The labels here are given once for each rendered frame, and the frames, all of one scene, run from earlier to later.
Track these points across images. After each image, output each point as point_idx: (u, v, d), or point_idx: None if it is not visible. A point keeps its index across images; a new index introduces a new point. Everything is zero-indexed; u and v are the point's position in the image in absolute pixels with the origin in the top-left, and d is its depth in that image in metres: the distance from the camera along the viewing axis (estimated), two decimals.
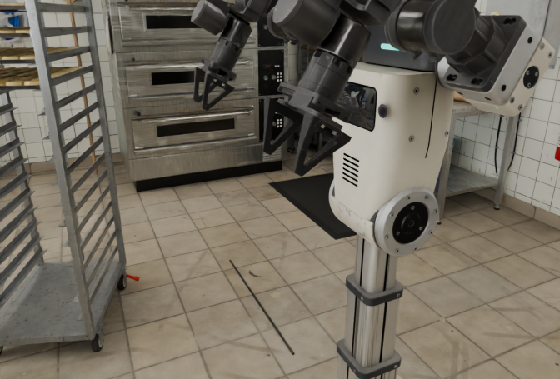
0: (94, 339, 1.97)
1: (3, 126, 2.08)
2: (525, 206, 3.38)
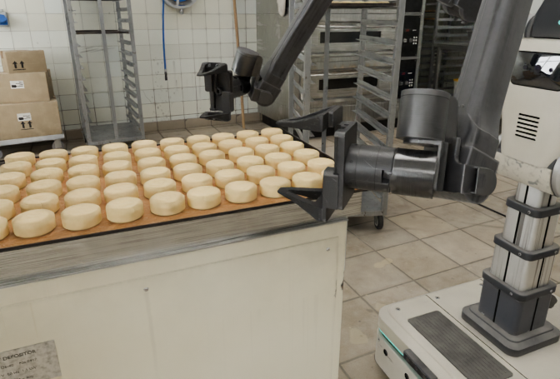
0: (381, 217, 2.49)
1: None
2: None
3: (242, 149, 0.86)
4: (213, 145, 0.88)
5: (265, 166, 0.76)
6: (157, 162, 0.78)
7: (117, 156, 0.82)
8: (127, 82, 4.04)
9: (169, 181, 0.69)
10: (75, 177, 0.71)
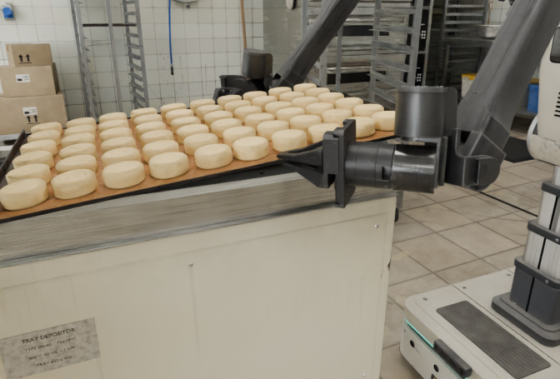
0: (396, 210, 2.44)
1: None
2: None
3: (280, 103, 0.80)
4: (247, 102, 0.83)
5: (309, 115, 0.71)
6: (192, 121, 0.73)
7: (149, 118, 0.77)
8: (134, 77, 4.00)
9: (210, 136, 0.64)
10: (109, 139, 0.66)
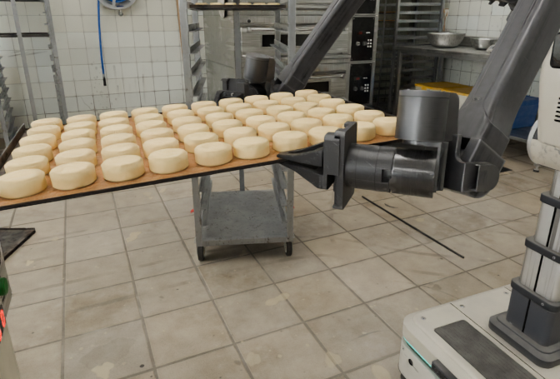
0: (289, 243, 2.23)
1: (199, 58, 2.34)
2: None
3: (281, 107, 0.80)
4: (248, 105, 0.83)
5: (310, 118, 0.71)
6: (192, 120, 0.73)
7: (150, 117, 0.77)
8: None
9: (211, 134, 0.64)
10: (109, 135, 0.66)
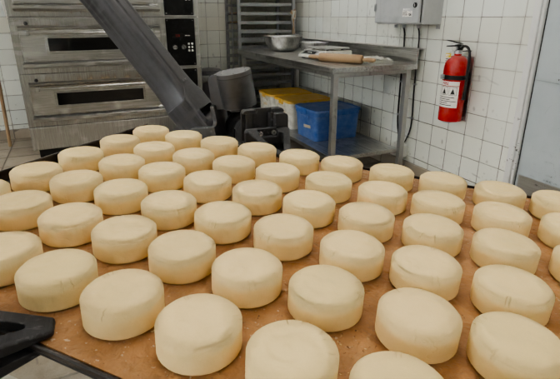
0: None
1: None
2: (422, 172, 3.33)
3: (116, 187, 0.42)
4: (118, 216, 0.36)
5: (178, 154, 0.52)
6: (283, 215, 0.38)
7: (330, 273, 0.30)
8: None
9: (315, 176, 0.47)
10: (445, 236, 0.35)
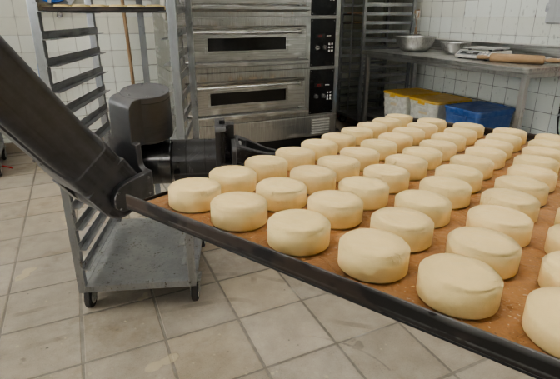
0: (194, 286, 1.90)
1: (94, 69, 2.01)
2: None
3: (423, 199, 0.39)
4: (493, 197, 0.40)
5: (316, 176, 0.45)
6: (455, 157, 0.53)
7: (525, 157, 0.54)
8: None
9: (375, 144, 0.59)
10: (462, 137, 0.65)
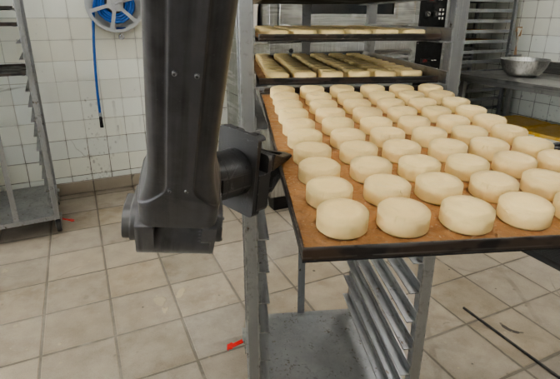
0: None
1: None
2: None
3: (471, 161, 0.53)
4: (488, 146, 0.58)
5: (384, 166, 0.51)
6: (405, 120, 0.68)
7: (429, 108, 0.74)
8: (38, 138, 2.91)
9: (341, 122, 0.66)
10: (365, 99, 0.80)
